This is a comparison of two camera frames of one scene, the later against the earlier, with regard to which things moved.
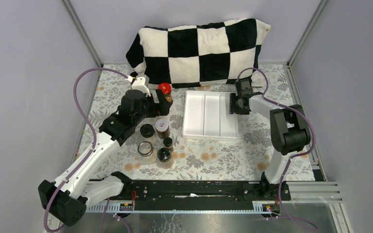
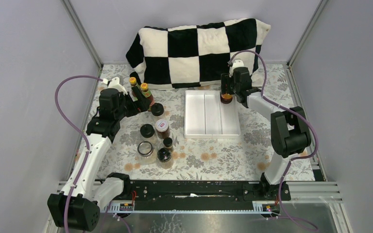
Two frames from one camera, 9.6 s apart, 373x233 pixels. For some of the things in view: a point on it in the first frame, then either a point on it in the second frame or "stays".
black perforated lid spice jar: (164, 159) stays
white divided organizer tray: (207, 116) stays
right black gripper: (232, 108) -> (225, 80)
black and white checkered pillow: (211, 55) stays
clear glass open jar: (146, 154) stays
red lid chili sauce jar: (166, 88) -> (226, 98)
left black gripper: (160, 109) -> (140, 106)
